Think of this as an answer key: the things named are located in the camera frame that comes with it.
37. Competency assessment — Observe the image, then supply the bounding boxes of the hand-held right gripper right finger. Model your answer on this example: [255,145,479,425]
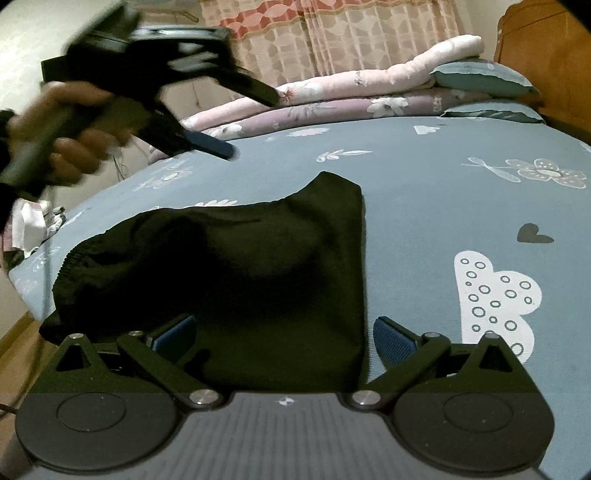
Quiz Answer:
[347,316,540,411]

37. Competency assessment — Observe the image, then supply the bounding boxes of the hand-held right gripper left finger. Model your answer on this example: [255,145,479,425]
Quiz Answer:
[36,314,225,411]

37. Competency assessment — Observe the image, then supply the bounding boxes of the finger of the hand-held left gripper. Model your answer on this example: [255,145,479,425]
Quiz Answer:
[210,65,281,108]
[131,111,238,161]

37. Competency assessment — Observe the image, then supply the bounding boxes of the black pants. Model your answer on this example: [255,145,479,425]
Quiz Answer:
[39,171,370,393]

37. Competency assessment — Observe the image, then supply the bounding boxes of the pink and white clothes pile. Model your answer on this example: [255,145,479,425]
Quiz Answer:
[2,198,68,271]

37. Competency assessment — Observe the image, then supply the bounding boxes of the person's left hand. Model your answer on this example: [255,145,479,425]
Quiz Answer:
[7,80,132,188]

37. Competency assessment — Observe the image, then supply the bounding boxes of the patterned beige curtain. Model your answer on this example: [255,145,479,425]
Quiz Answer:
[198,0,460,90]

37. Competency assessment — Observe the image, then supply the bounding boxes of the pink floral quilt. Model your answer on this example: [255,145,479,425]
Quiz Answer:
[178,34,485,132]

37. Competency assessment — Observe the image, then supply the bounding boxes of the bed with blue floral sheet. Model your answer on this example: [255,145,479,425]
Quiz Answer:
[7,111,591,480]

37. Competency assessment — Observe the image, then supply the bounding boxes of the large teal pillow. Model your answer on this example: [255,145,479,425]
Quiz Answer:
[429,59,541,99]

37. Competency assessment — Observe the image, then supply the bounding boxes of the wooden headboard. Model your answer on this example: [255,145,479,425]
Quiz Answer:
[494,0,591,144]

